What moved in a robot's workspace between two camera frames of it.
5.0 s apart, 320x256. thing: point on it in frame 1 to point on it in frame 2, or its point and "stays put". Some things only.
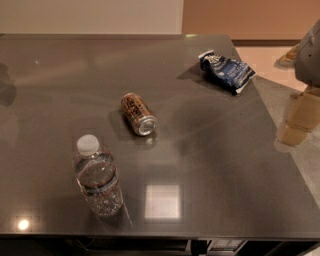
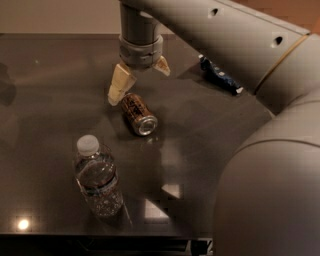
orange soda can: [139, 114] stays put
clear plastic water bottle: [96, 172] stays put
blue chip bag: [232, 75] stays put
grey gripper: [310, 60] to [140, 55]
